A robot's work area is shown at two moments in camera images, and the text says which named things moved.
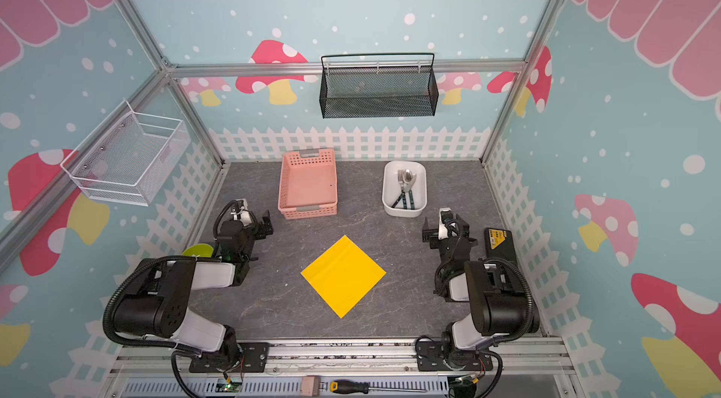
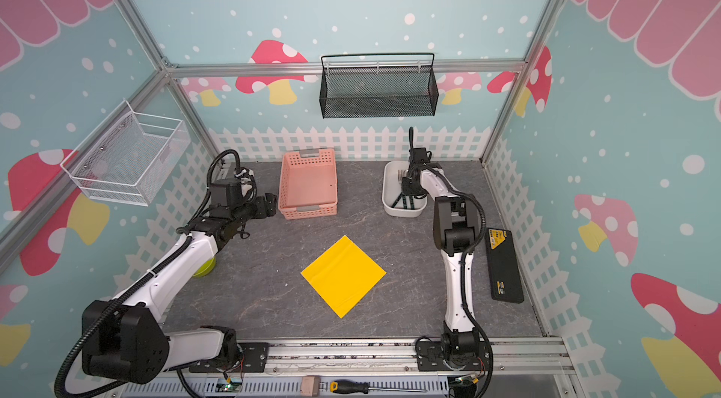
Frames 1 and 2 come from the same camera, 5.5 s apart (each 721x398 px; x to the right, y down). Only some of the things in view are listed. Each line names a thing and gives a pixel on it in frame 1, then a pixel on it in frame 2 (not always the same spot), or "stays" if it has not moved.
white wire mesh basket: [129, 158] stays
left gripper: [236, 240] → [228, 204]
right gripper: [431, 232] → [408, 187]
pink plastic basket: [308, 184] stays
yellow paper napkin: [344, 275] stays
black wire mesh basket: [378, 92] stays
